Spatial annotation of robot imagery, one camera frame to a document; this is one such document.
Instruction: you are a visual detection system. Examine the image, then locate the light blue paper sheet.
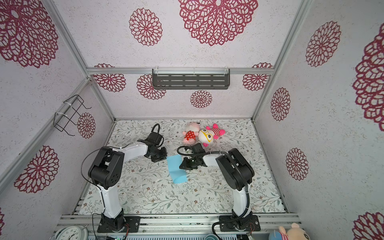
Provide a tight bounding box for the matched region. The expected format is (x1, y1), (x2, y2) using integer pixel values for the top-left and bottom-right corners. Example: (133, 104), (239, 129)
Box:
(167, 155), (187, 184)

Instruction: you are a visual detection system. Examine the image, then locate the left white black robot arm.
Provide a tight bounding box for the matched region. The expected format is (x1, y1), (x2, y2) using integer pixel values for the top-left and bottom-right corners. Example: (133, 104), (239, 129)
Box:
(88, 132), (167, 220)

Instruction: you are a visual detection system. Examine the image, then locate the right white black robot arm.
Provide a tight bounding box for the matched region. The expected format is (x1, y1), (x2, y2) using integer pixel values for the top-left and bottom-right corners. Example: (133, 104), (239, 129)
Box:
(177, 144), (255, 220)

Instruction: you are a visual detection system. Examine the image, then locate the yellow face plush doll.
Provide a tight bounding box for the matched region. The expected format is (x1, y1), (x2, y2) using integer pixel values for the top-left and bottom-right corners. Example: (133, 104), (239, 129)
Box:
(198, 124), (226, 147)

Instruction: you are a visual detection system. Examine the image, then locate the pink plush doll red dress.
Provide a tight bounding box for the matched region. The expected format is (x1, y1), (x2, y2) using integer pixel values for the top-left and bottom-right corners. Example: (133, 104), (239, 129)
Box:
(183, 123), (200, 146)

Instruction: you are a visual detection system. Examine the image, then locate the teal round cup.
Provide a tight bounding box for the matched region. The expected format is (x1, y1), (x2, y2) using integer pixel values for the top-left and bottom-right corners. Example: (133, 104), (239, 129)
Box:
(204, 234), (220, 240)

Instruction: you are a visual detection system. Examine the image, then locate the blue plush toy foreground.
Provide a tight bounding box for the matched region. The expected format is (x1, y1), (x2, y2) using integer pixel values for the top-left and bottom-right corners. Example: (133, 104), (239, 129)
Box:
(268, 231), (285, 240)

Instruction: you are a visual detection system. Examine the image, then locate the white analog clock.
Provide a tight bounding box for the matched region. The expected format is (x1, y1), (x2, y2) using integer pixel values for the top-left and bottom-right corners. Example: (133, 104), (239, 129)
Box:
(55, 226), (88, 240)

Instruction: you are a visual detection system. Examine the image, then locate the pink plush toy foreground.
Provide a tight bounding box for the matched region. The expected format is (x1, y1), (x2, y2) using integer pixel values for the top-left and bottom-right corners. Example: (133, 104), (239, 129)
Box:
(279, 223), (311, 240)

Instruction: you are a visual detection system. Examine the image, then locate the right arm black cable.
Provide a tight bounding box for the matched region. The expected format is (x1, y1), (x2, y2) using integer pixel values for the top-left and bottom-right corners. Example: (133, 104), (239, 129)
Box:
(176, 145), (252, 240)

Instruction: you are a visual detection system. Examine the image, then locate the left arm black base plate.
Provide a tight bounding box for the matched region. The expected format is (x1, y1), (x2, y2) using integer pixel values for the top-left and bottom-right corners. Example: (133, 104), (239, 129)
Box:
(97, 215), (141, 233)

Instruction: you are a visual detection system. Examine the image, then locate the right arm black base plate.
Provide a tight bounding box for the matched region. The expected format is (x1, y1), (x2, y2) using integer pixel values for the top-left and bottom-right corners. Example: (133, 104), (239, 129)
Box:
(219, 214), (261, 232)

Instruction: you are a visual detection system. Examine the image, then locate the grey slotted wall shelf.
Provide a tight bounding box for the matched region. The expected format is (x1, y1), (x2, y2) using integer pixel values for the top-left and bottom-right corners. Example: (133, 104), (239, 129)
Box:
(152, 69), (231, 90)

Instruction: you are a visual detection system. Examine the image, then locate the black wire wall rack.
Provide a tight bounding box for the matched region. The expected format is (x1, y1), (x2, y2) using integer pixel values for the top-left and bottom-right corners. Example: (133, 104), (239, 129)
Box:
(53, 95), (91, 137)

